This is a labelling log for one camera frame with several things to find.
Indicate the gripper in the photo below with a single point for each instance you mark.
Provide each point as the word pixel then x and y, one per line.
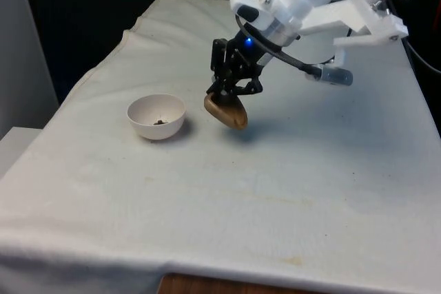
pixel 246 49

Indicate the brown cup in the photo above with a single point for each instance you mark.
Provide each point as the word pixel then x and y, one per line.
pixel 231 115

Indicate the coffee beans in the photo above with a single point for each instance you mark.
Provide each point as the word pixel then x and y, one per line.
pixel 160 122

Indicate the white bowl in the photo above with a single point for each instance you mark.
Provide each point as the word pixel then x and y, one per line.
pixel 151 132

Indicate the grey plug housing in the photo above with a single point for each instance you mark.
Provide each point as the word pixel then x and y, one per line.
pixel 336 76

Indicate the white printed bracket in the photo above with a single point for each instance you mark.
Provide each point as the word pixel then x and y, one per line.
pixel 330 15

